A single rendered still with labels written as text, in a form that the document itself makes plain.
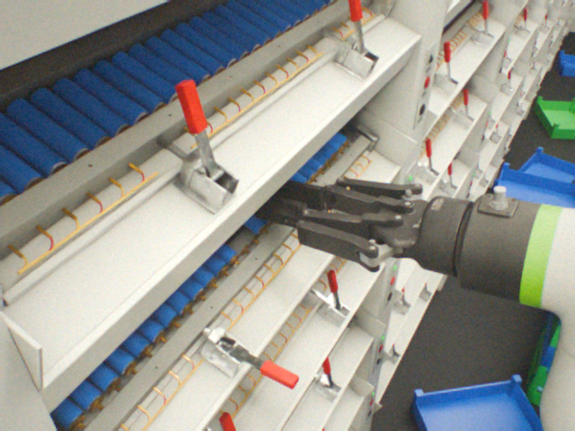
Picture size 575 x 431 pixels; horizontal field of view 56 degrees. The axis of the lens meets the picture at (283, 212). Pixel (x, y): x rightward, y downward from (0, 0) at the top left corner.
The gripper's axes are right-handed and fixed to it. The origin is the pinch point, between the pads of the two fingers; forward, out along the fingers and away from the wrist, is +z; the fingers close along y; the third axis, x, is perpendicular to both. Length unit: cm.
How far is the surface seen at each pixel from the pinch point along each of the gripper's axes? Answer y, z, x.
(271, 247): 4.4, -0.1, 3.4
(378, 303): -25.4, 1.4, 38.2
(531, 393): -67, -23, 99
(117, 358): 24.8, 3.0, 2.0
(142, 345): 22.5, 2.3, 2.3
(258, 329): 12.4, -2.8, 7.6
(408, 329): -65, 11, 86
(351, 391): -24, 9, 66
